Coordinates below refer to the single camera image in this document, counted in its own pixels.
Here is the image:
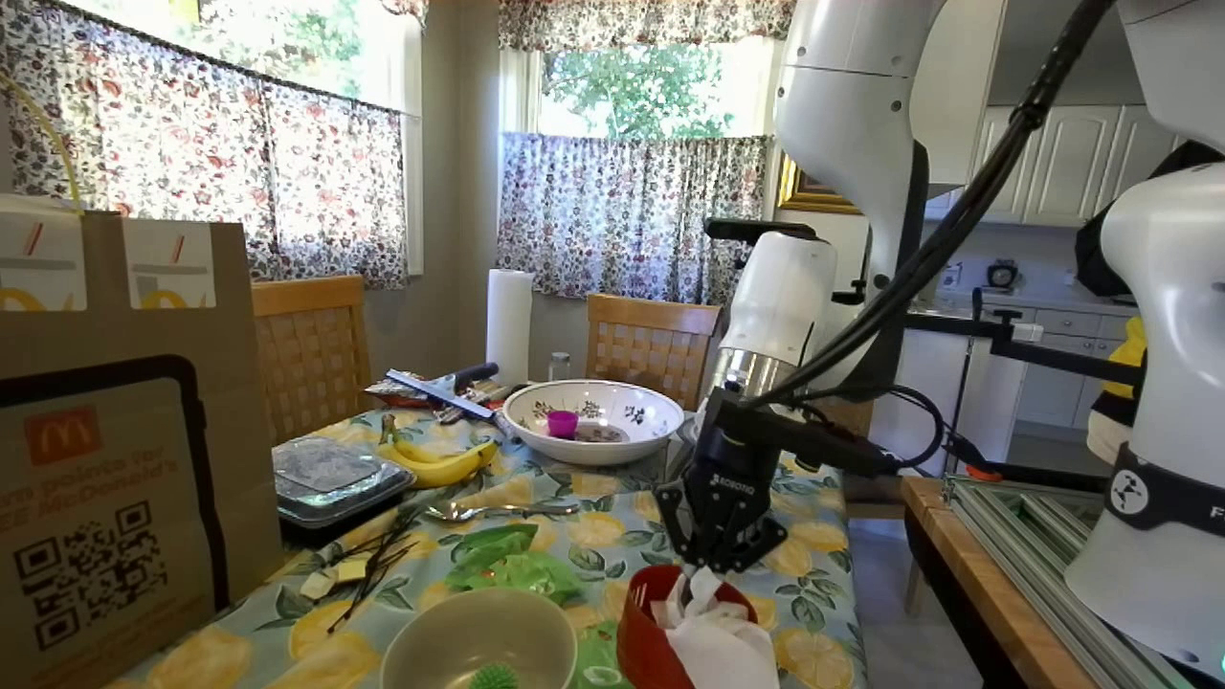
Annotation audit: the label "yellow black object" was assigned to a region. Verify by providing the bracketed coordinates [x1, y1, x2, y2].
[1095, 310, 1156, 432]

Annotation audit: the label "black camera stand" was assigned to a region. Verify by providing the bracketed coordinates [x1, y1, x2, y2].
[699, 213, 1150, 497]

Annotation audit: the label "wooden lattice chair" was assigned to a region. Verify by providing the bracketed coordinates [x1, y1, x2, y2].
[247, 270, 378, 442]
[583, 291, 727, 412]

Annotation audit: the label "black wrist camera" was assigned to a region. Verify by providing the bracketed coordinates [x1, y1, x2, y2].
[742, 394, 901, 481]

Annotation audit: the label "white paper towel roll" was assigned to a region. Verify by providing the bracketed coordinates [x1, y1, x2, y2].
[481, 264, 541, 388]

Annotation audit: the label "large white floral bowl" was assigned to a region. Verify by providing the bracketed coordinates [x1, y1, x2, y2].
[492, 376, 691, 472]

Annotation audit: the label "brown paper takeaway bag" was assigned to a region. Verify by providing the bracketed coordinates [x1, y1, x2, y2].
[0, 186, 287, 689]

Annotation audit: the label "yellow banana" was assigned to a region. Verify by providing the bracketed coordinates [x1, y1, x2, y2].
[378, 432, 500, 492]

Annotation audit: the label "narrow floral curtain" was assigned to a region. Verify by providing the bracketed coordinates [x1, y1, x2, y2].
[491, 125, 777, 310]

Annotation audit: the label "black plastic utensil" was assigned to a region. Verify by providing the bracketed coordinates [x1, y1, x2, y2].
[321, 510, 432, 635]

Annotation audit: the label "small cream bowl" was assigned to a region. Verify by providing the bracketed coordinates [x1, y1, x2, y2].
[376, 584, 583, 689]

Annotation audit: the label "aluminium rail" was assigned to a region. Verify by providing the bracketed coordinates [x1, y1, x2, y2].
[945, 476, 1198, 689]

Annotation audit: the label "orange plastic bowl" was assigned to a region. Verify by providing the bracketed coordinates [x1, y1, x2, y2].
[615, 561, 762, 689]

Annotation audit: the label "floral curtain valance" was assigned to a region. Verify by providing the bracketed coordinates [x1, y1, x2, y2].
[492, 0, 799, 58]

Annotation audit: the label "gold picture frame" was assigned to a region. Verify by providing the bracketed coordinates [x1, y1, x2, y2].
[772, 148, 861, 219]

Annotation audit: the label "lemon print tablecloth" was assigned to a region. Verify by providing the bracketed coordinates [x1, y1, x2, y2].
[112, 403, 871, 689]

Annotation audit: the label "white wall cabinets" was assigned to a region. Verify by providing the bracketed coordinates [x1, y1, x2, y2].
[972, 103, 1203, 233]

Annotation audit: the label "black handled knife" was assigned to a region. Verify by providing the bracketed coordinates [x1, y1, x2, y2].
[369, 359, 510, 426]

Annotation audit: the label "green almond snack packet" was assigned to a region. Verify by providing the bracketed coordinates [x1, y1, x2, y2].
[564, 611, 630, 689]

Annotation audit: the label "black food container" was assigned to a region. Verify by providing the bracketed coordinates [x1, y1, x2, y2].
[269, 432, 420, 546]

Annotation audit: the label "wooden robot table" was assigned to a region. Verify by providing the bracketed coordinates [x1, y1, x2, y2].
[901, 476, 1104, 689]

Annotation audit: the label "wide floral curtain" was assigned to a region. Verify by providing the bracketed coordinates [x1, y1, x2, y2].
[0, 0, 412, 287]

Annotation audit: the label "white tissue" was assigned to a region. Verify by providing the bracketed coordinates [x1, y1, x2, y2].
[648, 561, 783, 689]

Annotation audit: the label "white base cabinets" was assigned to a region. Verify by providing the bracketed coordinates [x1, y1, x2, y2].
[892, 301, 1141, 440]

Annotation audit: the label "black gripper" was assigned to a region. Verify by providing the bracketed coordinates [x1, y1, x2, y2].
[654, 388, 787, 575]

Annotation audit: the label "small green item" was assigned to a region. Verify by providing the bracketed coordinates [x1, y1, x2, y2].
[467, 658, 524, 689]

